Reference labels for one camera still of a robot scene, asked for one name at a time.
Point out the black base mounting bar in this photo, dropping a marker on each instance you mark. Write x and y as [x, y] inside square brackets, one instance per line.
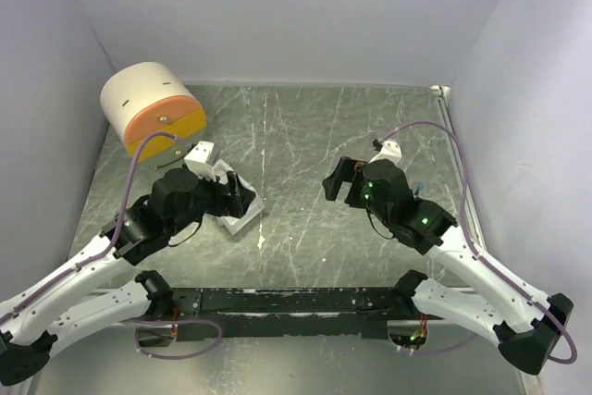
[364, 312]

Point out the blue pen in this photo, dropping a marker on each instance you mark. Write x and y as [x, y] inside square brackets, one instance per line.
[418, 189]

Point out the white card tray box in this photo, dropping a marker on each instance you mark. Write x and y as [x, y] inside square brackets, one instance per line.
[251, 203]

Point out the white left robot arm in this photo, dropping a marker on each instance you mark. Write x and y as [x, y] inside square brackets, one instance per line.
[59, 310]

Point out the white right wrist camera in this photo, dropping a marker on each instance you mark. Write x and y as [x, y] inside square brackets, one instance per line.
[388, 149]

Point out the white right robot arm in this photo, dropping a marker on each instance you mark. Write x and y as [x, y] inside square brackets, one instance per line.
[524, 323]

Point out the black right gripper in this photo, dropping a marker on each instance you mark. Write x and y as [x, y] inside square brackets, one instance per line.
[345, 170]

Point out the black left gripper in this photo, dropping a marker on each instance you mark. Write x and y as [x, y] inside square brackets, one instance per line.
[233, 203]

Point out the cream drawer cabinet orange fronts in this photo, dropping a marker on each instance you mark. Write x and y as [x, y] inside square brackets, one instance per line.
[145, 98]

